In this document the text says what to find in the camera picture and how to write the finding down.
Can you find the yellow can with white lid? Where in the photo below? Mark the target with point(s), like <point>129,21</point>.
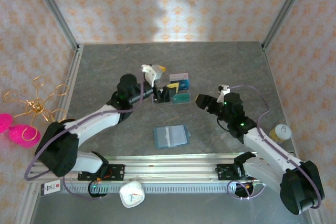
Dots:
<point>281,132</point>

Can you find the clear acrylic card stand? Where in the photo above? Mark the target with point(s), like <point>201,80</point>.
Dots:
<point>183,104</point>

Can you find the large pink fuzzy ball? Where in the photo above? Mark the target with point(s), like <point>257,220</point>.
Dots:
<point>18,136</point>

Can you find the blue card holder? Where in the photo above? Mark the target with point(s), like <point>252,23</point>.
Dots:
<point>172,137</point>

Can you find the green credit card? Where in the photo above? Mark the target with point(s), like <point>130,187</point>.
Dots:
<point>182,98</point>

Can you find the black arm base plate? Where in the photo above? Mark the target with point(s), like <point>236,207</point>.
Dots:
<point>225,172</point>
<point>116,172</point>

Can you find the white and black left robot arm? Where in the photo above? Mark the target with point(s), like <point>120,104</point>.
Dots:
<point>99,120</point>

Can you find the aluminium table side rail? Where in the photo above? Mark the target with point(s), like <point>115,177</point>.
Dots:
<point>76,61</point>
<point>270,72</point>

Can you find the white label with red mark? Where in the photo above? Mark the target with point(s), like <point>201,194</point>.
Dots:
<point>51,187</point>

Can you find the blue credit card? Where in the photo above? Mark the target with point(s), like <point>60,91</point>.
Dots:
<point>184,85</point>

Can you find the black base electronics module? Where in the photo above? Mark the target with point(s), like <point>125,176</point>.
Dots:
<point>98,188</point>
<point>241,188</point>

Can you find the aluminium frame post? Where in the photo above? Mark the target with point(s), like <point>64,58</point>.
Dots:
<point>52,6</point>
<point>286,6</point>

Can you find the small pink fuzzy ball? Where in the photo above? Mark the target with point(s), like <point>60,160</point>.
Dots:
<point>4,123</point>

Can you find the aluminium mounting rail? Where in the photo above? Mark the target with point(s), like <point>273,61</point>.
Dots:
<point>170,166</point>

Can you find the black credit card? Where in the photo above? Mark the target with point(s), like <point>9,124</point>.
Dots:
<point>155,100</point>

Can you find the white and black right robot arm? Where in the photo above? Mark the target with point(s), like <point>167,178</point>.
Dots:
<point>267,150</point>

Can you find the silver credit card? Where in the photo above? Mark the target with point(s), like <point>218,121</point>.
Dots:
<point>179,77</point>

